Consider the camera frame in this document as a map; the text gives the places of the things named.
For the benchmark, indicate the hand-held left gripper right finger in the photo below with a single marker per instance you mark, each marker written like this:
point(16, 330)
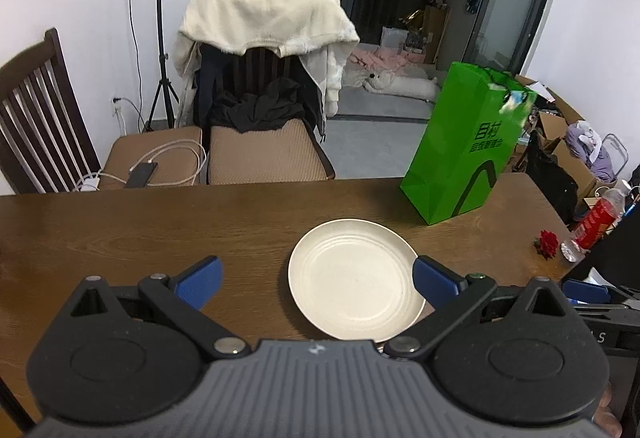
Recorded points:
point(435, 280)

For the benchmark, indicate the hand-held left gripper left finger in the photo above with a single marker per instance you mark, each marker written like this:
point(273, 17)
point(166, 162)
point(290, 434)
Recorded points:
point(200, 280)

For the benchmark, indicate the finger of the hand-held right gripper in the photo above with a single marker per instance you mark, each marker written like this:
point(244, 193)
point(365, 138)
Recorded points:
point(585, 290)

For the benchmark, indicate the beige plate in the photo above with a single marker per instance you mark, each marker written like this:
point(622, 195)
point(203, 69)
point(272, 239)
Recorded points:
point(350, 278)

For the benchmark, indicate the person's right hand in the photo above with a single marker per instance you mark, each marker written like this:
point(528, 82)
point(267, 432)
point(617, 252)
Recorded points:
point(610, 413)

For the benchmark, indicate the black paper bag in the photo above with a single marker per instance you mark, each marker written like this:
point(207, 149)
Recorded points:
point(615, 253)

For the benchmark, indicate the small red rose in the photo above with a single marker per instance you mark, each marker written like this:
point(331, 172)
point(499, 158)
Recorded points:
point(547, 242)

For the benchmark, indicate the red label plastic bottle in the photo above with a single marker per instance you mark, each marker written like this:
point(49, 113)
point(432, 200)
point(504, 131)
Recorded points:
point(595, 220)

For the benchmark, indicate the black cloth bag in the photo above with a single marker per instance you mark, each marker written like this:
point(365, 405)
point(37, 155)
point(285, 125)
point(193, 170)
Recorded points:
point(550, 178)

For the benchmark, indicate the black phone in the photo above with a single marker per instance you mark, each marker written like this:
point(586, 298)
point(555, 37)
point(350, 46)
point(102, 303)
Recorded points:
point(141, 175)

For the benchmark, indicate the green paper bag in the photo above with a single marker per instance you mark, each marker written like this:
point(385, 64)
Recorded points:
point(450, 158)

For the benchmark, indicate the dark wooden chair with garments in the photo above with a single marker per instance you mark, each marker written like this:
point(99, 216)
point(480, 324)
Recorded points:
point(260, 158)

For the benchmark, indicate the dark wooden slatted chair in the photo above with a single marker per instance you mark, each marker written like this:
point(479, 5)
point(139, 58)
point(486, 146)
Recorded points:
point(150, 141)

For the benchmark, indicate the open cardboard box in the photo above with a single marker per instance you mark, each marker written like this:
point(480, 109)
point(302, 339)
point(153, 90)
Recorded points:
point(550, 123)

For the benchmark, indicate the black garment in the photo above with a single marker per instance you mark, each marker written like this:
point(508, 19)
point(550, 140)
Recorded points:
point(255, 111)

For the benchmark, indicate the white plush toy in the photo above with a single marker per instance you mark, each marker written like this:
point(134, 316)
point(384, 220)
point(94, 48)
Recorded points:
point(400, 86)

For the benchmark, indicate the pink clothes pile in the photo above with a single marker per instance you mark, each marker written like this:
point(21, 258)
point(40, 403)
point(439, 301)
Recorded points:
point(385, 58)

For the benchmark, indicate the tall brown carton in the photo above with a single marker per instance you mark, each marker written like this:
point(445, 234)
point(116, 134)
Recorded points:
point(435, 33)

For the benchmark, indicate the chair with white sweater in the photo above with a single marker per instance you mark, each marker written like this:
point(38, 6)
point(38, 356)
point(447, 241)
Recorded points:
point(265, 18)

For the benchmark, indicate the white wall socket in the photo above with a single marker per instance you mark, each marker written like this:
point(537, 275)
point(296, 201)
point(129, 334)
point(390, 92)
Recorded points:
point(117, 107)

